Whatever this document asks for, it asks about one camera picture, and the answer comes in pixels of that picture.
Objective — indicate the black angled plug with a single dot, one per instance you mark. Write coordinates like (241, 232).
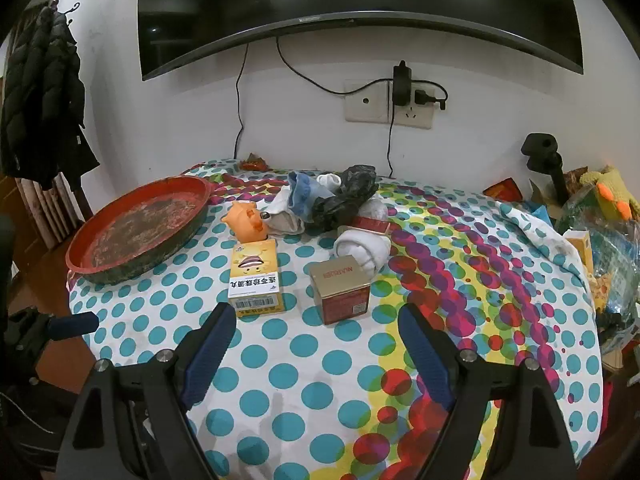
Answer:
(425, 96)

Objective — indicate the beige round-hole wall socket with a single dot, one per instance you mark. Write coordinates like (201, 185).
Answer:
(365, 102)

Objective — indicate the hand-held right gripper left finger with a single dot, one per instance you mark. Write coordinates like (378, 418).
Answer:
(210, 355)

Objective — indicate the dark red box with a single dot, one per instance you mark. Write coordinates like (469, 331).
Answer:
(372, 224)

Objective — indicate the brown cardboard box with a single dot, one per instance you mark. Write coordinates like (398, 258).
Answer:
(542, 195)

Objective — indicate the brown snack packet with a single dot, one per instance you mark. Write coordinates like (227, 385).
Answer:
(574, 179)

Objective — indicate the orange toy pig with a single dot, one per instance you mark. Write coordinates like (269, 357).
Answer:
(245, 222)

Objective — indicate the yellow carton box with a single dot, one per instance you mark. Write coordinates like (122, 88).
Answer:
(580, 250)

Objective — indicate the clear plastic bag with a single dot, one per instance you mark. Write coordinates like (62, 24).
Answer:
(375, 208)

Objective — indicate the yellow medicine box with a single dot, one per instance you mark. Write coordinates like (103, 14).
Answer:
(255, 270)

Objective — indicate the clear bag with green contents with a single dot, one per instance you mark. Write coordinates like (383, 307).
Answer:
(580, 212)

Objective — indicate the red round tray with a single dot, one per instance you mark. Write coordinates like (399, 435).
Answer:
(140, 230)

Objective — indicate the black plastic bag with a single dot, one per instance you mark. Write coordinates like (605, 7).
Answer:
(350, 187)

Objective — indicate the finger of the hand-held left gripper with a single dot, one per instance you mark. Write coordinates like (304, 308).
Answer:
(72, 325)

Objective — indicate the wooden chair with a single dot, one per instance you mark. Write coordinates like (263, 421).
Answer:
(45, 210)

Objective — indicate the yellow plush toy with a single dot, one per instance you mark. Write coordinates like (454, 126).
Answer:
(617, 190)

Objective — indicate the beige power wall socket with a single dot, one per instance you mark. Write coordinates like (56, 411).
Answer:
(415, 117)

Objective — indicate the black clamp stand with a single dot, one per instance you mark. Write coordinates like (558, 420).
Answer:
(540, 147)

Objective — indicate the black charger adapter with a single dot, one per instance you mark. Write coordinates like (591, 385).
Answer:
(401, 82)

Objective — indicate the blue sock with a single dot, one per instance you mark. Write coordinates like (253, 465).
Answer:
(305, 195)

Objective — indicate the gold and red box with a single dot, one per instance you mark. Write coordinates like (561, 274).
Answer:
(340, 285)

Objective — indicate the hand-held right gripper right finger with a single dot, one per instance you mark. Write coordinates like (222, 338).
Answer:
(425, 355)

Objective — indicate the black puffer jacket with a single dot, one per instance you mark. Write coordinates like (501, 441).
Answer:
(40, 100)

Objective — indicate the polka dot tablecloth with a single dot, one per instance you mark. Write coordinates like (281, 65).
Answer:
(320, 385)

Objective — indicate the greyish white sock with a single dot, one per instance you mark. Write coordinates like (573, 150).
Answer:
(285, 222)

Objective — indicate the orange candy wrapper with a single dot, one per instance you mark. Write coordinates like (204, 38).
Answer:
(252, 163)

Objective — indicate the red snack packet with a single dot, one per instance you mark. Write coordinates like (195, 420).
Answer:
(505, 191)

